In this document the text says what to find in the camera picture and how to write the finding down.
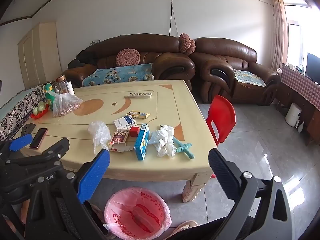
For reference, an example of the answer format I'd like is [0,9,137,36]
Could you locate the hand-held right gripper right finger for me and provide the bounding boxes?
[208,148,293,240]

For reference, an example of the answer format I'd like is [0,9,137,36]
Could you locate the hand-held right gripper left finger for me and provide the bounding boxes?
[25,149,112,240]

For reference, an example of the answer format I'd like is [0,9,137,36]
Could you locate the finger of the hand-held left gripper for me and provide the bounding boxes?
[0,133,33,159]
[11,137,70,168]

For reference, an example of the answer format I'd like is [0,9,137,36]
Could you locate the clear plastic bag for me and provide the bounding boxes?
[88,121,111,154]

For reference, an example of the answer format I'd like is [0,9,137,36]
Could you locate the bin with pink bag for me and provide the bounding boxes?
[104,187,172,240]

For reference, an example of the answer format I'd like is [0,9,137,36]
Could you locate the red and cream carton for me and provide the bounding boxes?
[108,129,134,153]

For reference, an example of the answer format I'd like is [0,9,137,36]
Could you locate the blue cardboard box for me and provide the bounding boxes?
[134,123,150,161]

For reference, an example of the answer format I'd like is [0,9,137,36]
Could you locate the white tissue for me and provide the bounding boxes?
[155,125,177,158]

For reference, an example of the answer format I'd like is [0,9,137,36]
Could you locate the light blue cloth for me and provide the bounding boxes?
[147,130,163,146]

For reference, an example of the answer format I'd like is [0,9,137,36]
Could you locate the dark leather pouch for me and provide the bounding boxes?
[20,123,36,137]

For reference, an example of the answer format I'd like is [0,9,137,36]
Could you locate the smartphone with pink case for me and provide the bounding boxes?
[29,127,49,150]

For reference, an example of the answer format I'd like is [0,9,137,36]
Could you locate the red fruit plate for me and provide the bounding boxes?
[30,108,49,119]

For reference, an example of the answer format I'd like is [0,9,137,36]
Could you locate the black and white floral cloth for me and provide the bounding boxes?
[0,81,54,140]

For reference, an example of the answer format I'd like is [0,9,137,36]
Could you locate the clear bag of peanuts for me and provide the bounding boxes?
[46,90,83,117]

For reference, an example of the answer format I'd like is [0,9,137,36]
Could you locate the red plastic chair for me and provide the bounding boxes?
[205,95,236,179]

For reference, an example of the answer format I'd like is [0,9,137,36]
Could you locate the green and yellow bottle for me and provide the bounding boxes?
[44,82,55,110]

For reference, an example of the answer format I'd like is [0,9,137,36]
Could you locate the white and blue medicine box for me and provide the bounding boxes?
[113,115,137,130]

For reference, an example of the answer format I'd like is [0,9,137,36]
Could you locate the pink shoe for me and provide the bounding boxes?
[170,220,199,238]

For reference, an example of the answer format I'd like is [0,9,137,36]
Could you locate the glass jar with copper lid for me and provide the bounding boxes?
[56,74,72,95]

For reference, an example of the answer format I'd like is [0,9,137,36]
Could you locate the gold snack wrapper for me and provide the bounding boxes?
[126,110,151,119]

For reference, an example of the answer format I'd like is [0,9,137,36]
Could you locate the cream wardrobe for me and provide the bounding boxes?
[17,22,63,89]

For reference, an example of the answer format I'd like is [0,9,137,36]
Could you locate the white remote control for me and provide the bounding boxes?
[124,92,152,99]

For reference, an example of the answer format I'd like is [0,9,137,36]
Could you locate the white cylindrical appliance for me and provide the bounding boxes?
[285,102,302,128]

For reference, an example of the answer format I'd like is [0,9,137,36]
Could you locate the teal lace seat cover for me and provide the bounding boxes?
[234,69,266,87]

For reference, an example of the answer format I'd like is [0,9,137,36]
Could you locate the dark clothes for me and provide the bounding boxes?
[67,50,98,68]

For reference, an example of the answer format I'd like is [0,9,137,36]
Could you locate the blue floral sofa cover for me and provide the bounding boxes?
[82,63,155,87]

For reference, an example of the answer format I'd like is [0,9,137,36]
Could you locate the wooden television cabinet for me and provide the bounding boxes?
[275,80,320,147]

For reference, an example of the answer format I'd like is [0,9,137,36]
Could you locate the red checked cloth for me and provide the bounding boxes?
[281,63,320,111]

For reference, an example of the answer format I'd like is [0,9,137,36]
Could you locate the large round pink cushion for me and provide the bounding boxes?
[115,49,140,67]

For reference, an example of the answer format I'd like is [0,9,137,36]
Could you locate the brown leather armchair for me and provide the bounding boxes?
[191,37,281,105]

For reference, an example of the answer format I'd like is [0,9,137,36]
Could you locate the black television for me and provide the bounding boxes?
[305,52,320,85]

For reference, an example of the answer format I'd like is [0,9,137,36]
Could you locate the long brown leather sofa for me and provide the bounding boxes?
[62,34,196,93]

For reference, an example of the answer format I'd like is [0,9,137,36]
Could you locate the beige curtain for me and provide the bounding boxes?
[271,0,288,72]

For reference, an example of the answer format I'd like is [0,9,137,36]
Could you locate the window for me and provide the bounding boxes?
[282,0,316,71]

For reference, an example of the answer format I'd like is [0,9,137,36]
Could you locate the black wall cable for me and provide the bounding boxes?
[168,0,176,37]

